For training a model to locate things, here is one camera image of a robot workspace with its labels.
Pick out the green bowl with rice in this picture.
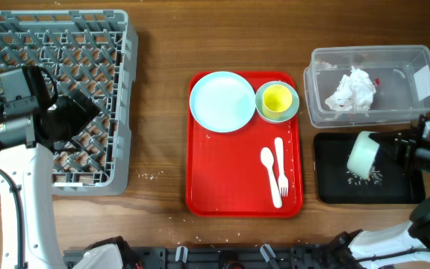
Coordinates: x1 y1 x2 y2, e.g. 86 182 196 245
347 131 380 179

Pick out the white paper napkin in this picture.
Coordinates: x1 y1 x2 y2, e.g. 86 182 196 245
325 67 376 111

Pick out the large light blue plate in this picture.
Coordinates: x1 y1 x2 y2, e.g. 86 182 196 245
189 71 255 133

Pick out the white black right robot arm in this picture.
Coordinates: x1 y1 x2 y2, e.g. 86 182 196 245
320 115 430 268

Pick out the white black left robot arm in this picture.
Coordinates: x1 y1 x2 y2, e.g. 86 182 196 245
0 92 100 268

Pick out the clear plastic waste bin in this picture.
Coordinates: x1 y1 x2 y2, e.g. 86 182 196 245
304 45 430 129

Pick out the grey plastic dishwasher rack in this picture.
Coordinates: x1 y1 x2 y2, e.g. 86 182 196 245
0 10 138 196

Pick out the pile of rice leftovers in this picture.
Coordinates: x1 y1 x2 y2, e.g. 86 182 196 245
346 166 384 187

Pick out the black rectangular tray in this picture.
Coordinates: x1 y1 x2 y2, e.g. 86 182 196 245
314 132 426 204

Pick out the small green saucer plate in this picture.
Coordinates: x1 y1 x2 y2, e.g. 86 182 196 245
255 81 300 123

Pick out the white plastic fork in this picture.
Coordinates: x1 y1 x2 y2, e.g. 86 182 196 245
274 137 289 197

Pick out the yellow plastic cup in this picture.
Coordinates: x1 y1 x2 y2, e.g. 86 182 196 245
262 84 293 120

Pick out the white plastic spoon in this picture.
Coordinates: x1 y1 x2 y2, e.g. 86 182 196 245
261 147 282 208

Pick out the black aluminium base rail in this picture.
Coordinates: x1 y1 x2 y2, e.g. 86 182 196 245
62 243 331 269

